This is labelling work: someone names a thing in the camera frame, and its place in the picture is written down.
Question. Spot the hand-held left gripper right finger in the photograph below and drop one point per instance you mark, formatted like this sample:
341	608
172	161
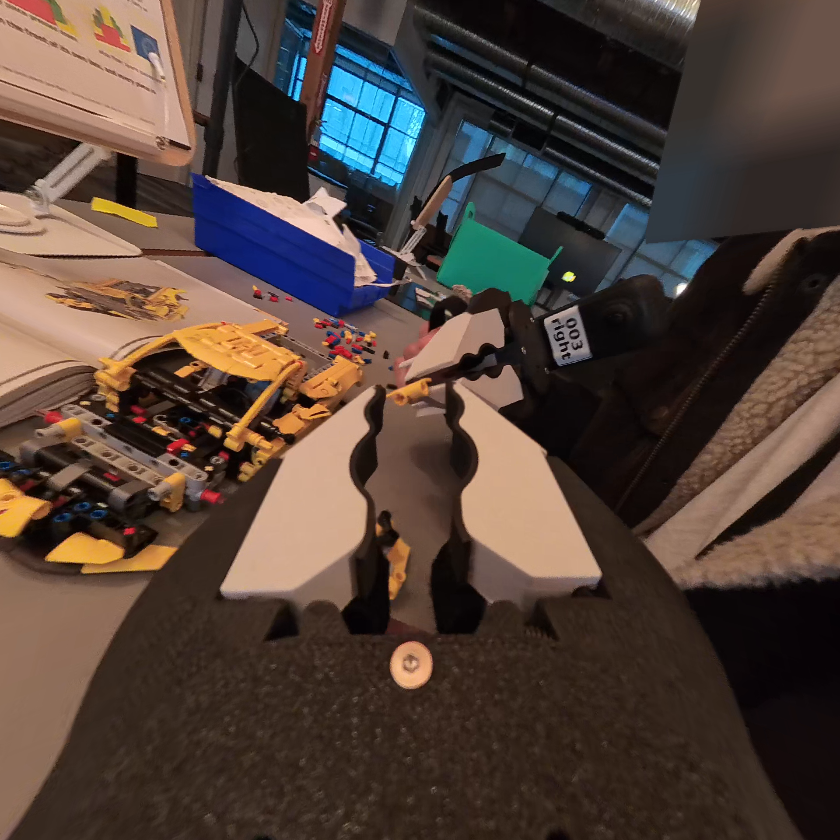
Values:
518	518

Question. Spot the yellow tape strip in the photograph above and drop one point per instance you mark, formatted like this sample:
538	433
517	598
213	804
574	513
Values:
124	212

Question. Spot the black monitor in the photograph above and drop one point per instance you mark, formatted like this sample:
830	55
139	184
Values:
269	144

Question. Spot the white document stand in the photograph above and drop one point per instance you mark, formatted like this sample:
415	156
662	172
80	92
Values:
65	239

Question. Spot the yellow brick subassembly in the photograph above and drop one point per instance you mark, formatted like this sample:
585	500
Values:
397	558

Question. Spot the blue plastic bin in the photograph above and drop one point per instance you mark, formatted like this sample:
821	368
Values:
262	256

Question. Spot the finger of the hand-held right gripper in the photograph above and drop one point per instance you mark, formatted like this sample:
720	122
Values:
459	334
502	390

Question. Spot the grey desk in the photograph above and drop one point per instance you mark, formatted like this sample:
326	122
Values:
65	630

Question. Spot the yellow brick car model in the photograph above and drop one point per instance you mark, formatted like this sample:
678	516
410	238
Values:
229	348

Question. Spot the white paper bags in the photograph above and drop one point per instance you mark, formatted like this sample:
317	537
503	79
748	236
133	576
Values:
295	210

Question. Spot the brown pillar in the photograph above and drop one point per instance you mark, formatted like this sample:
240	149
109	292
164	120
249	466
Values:
321	65

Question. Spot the pile of small coloured pins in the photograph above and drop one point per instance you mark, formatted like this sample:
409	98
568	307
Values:
341	341

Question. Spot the large paned window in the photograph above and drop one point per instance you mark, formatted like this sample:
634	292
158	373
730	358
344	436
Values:
367	118

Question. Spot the open instruction booklet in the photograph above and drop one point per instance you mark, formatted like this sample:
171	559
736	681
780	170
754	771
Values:
39	354

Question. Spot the person's right hand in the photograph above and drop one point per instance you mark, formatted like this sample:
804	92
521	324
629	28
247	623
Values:
420	344

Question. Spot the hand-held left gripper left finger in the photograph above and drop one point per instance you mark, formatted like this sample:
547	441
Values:
308	518

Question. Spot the printed paper sheet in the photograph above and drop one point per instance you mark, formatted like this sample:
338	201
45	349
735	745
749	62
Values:
65	65

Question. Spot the small yellow brick connector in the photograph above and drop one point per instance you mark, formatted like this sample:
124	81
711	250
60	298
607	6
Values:
410	392

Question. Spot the dark monitor with light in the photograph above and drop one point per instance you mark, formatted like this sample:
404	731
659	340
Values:
577	256

